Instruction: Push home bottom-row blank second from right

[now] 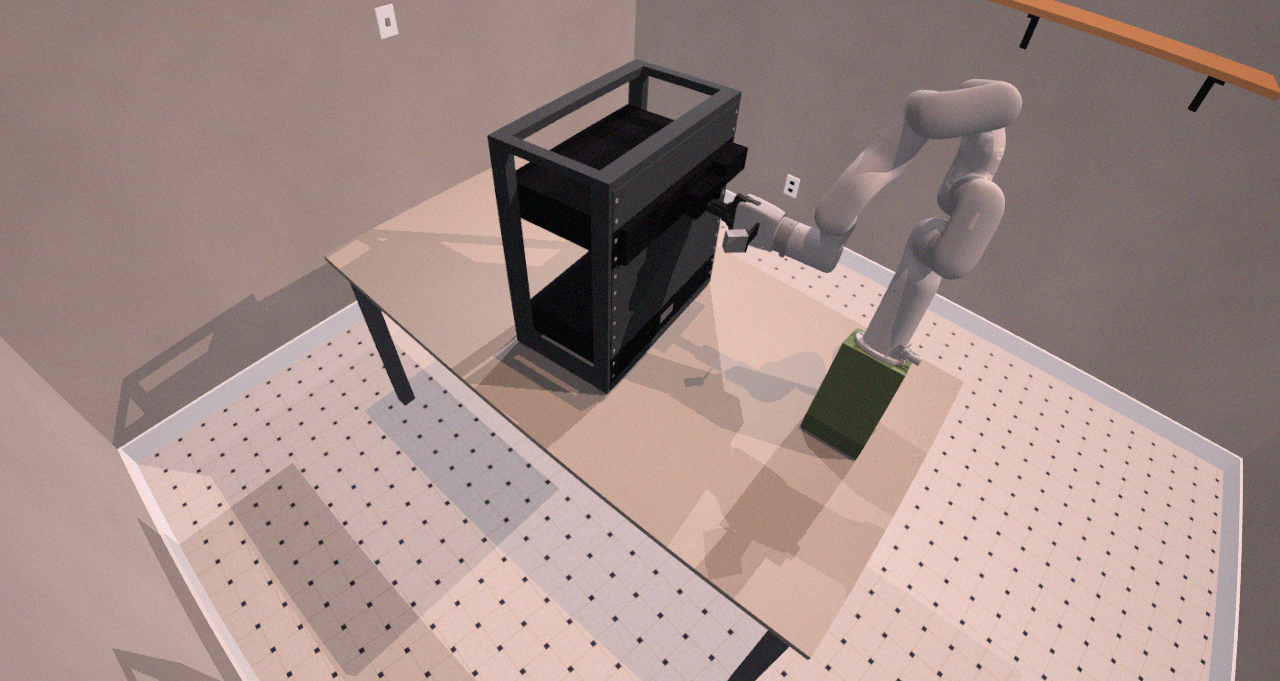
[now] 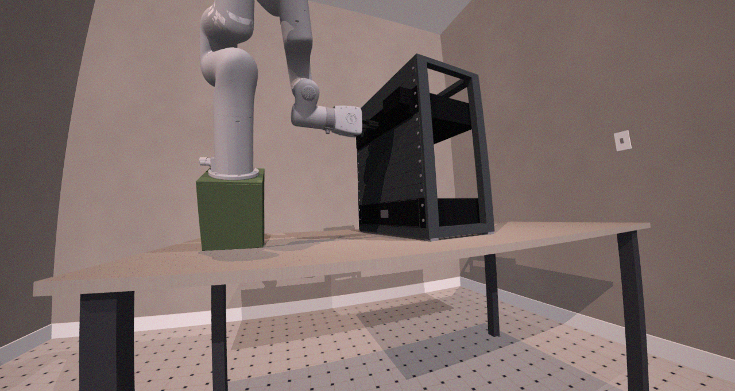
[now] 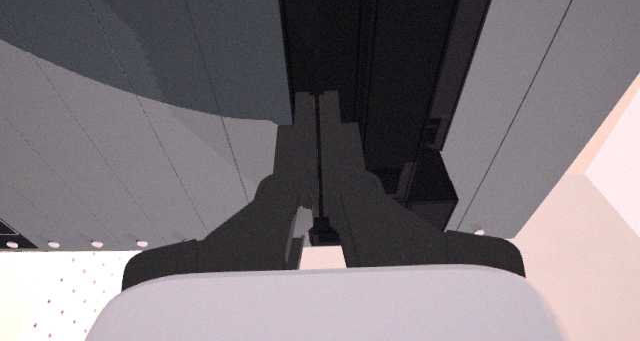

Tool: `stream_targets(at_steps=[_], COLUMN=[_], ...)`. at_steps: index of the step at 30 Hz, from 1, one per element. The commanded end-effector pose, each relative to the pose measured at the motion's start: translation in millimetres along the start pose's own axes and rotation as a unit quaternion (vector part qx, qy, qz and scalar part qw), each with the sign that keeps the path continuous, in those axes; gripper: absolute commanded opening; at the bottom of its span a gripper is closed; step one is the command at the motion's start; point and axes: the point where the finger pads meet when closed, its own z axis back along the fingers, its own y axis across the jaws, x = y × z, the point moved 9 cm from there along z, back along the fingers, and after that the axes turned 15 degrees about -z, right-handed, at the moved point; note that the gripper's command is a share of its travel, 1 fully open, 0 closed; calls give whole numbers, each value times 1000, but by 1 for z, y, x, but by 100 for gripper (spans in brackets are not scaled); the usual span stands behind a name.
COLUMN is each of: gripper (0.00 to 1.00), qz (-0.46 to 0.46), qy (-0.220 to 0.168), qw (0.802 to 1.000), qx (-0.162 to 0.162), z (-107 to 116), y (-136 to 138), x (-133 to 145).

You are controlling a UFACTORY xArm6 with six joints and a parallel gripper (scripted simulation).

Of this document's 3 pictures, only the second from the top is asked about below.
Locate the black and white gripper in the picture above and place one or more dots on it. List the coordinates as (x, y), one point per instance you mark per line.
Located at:
(349, 122)

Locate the black metal rack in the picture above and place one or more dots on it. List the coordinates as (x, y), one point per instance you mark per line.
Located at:
(397, 192)

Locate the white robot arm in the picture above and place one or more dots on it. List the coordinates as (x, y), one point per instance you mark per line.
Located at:
(230, 22)

